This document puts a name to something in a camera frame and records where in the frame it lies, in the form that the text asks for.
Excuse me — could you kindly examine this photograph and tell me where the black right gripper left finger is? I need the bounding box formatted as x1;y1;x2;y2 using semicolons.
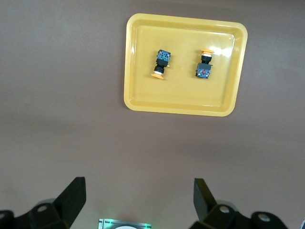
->
0;176;87;229

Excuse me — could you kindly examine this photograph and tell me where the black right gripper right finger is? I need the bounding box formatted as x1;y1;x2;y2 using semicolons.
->
190;177;289;229

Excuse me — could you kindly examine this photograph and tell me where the yellow push button switch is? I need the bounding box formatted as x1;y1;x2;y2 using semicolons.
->
195;48;215;80
150;49;173;80

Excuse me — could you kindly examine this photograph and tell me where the brown paper table cover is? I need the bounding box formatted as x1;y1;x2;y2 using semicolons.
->
0;0;305;229

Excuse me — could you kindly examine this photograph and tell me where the yellow plastic tray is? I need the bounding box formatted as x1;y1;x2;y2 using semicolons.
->
123;13;248;117

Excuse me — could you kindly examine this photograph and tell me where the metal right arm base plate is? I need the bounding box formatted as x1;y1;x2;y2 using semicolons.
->
98;218;153;229

